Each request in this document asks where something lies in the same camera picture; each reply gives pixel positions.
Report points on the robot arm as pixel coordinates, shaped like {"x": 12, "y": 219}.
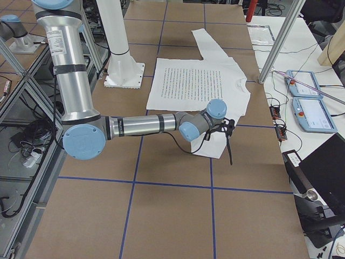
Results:
{"x": 85, "y": 129}

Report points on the aluminium frame post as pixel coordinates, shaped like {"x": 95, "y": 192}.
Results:
{"x": 282, "y": 35}

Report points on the clear plastic document sleeve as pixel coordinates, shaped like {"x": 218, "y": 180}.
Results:
{"x": 261, "y": 35}

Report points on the black box with label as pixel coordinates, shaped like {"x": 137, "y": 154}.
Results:
{"x": 294, "y": 171}

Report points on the black monitor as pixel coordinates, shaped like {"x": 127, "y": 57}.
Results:
{"x": 324, "y": 169}

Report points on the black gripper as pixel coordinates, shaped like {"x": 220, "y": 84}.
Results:
{"x": 229, "y": 149}

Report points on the lower blue teach pendant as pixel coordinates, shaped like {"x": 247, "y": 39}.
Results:
{"x": 312, "y": 115}

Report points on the metal grabber stick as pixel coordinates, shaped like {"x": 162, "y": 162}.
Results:
{"x": 308, "y": 86}

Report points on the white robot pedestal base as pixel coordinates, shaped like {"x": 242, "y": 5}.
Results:
{"x": 123, "y": 71}

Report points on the white long-sleeve printed shirt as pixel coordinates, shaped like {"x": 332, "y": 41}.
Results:
{"x": 216, "y": 83}

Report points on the red cylinder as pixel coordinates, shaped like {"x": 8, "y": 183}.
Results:
{"x": 251, "y": 10}

